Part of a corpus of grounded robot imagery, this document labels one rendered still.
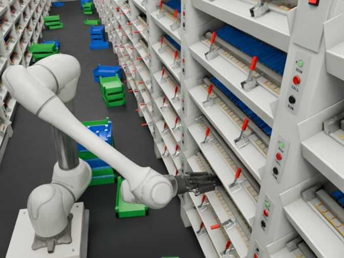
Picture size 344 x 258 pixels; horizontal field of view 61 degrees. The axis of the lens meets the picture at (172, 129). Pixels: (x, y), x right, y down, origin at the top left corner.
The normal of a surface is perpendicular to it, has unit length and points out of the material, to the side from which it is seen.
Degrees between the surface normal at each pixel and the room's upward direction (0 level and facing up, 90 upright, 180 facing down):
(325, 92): 90
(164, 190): 60
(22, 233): 3
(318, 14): 90
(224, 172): 23
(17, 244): 3
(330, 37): 90
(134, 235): 0
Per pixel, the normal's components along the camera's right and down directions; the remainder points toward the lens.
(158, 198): 0.45, -0.08
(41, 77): 0.56, -0.44
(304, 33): -0.96, 0.16
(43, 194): -0.01, -0.77
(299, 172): 0.29, 0.51
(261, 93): -0.38, -0.72
